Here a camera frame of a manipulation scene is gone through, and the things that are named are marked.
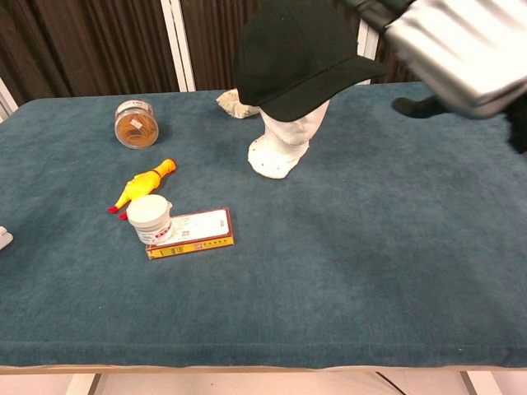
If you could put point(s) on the right robot hand black silver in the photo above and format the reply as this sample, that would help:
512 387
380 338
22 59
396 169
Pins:
453 49

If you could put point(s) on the black baseball cap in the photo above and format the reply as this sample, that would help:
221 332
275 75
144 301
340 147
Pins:
296 53

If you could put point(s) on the white foam mannequin head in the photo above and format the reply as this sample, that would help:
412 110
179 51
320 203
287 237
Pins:
280 148

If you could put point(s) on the blue velvet tablecloth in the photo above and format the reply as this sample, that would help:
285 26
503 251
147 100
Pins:
288 267

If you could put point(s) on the red yellow flat box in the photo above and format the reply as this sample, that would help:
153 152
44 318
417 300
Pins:
201 234

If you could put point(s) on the clear jar of rubber bands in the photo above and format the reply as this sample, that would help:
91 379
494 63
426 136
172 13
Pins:
136 127

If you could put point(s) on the metal table leg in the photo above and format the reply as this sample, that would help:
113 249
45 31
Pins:
467 383
91 383

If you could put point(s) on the yellow rubber chicken toy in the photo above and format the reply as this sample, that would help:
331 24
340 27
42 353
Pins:
144 183

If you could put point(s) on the white plastic cream jar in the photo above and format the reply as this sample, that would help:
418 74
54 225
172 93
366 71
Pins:
149 220

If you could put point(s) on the dark brown curtain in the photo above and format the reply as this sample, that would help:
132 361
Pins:
103 45

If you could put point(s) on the white plastic object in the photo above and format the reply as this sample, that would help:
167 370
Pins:
3 238

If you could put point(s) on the white partition post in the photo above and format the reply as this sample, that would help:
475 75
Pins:
178 45
7 98
366 45

